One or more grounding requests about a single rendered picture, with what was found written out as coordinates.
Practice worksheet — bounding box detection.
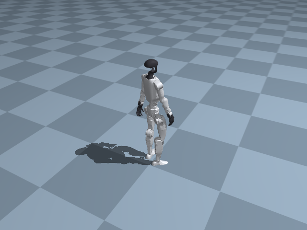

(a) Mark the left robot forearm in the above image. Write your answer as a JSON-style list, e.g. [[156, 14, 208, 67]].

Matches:
[[138, 90, 145, 105]]

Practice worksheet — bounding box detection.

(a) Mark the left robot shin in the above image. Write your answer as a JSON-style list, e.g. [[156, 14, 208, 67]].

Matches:
[[145, 130, 154, 155]]

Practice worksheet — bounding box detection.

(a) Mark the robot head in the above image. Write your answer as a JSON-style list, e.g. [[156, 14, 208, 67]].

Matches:
[[144, 59, 158, 79]]

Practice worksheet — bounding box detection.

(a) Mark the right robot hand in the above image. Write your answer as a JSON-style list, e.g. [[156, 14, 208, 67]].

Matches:
[[167, 114, 174, 126]]

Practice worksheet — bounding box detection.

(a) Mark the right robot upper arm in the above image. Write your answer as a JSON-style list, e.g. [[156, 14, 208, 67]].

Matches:
[[153, 80, 165, 104]]

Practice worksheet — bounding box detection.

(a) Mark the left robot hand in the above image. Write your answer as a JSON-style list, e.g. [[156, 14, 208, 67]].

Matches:
[[136, 101, 144, 116]]

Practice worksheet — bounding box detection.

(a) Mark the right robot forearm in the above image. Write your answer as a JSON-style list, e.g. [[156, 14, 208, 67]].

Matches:
[[162, 98, 172, 116]]

